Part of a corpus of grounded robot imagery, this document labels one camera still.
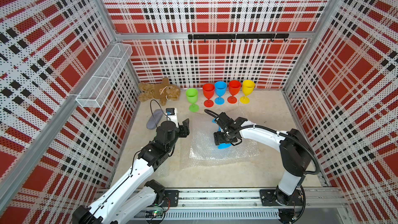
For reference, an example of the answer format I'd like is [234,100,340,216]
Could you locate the light blue glass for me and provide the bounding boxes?
[212,119,231,149]

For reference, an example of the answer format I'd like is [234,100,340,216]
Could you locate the clear bubble wrap sheet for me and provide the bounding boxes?
[180,149,260,169]
[189,114,260,156]

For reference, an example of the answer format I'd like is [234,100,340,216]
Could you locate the blue wine glass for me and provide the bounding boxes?
[214,81,227,105]

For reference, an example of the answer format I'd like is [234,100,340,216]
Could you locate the red wine glass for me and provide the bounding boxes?
[228,80,241,104]

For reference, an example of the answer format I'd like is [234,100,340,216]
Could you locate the pink red glass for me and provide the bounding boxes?
[202,84,215,108]

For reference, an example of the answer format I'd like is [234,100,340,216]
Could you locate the yellow glass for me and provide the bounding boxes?
[240,80,255,104]

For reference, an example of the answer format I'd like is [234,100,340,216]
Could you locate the bright green glass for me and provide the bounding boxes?
[186,88,199,113]

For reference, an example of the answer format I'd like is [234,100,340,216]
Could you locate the pale green glass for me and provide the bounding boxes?
[155,159,170,177]

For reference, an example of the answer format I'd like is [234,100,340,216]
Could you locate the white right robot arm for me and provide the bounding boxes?
[205,110,320,206]

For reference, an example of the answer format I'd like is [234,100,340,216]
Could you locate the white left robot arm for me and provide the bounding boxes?
[72,119,190,224]

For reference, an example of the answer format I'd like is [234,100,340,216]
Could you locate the green circuit board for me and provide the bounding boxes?
[145,209,165,220]

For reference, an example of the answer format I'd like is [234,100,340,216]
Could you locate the brown teddy bear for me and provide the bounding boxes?
[138,77,180,106]

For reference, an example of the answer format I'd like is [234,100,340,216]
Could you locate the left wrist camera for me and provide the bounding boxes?
[165,108,178,126]

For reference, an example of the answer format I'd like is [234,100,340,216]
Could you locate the white wire mesh shelf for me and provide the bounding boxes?
[76,43,132,108]

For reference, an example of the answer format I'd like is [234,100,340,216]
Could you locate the black wall hook rail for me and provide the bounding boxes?
[188,33,290,41]

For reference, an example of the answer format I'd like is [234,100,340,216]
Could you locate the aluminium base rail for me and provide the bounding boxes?
[165,187,348,209]

